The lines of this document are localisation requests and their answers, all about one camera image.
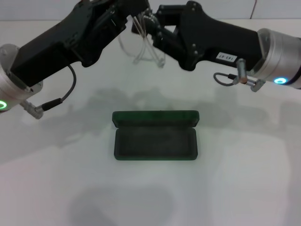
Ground right gripper dark cable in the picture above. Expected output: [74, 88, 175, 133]
[213, 71, 267, 93]

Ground green glasses case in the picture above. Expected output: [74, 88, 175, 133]
[111, 109, 201, 161]

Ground clear transparent glasses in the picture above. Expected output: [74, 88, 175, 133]
[118, 13, 166, 69]

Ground left gripper dark cable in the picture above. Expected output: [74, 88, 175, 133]
[22, 64, 77, 120]

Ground right gripper silver connector post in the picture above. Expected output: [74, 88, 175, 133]
[236, 58, 248, 85]

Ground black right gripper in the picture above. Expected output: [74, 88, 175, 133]
[131, 0, 264, 71]

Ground gripper dark cable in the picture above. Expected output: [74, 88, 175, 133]
[22, 64, 77, 120]
[213, 71, 267, 93]

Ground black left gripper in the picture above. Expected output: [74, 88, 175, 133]
[10, 0, 129, 87]

